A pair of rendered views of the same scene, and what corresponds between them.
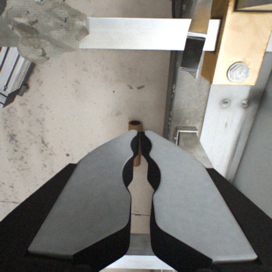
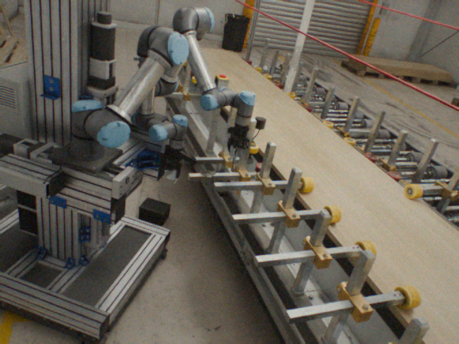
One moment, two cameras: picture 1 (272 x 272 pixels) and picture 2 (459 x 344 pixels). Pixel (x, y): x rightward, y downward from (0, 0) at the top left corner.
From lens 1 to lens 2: 2.04 m
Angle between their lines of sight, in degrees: 89
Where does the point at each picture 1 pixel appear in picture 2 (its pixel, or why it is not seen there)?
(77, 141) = not seen: outside the picture
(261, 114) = not seen: hidden behind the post
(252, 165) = (292, 233)
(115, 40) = (220, 175)
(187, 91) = (243, 209)
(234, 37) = (242, 172)
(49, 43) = (209, 173)
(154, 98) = (233, 334)
